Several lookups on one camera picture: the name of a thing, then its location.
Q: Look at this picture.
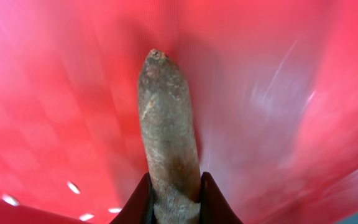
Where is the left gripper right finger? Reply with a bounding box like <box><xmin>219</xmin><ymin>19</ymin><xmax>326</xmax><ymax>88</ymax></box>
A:
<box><xmin>200</xmin><ymin>172</ymin><xmax>242</xmax><ymax>224</ymax></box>

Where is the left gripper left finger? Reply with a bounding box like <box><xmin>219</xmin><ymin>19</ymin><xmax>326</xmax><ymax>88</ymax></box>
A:
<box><xmin>110</xmin><ymin>173</ymin><xmax>154</xmax><ymax>224</ymax></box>

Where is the brown carrot piece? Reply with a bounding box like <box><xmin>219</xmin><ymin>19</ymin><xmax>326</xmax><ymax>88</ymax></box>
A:
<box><xmin>138</xmin><ymin>49</ymin><xmax>201</xmax><ymax>223</ymax></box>

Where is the red serving tray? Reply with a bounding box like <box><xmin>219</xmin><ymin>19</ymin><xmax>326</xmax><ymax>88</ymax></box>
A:
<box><xmin>0</xmin><ymin>1</ymin><xmax>358</xmax><ymax>223</ymax></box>

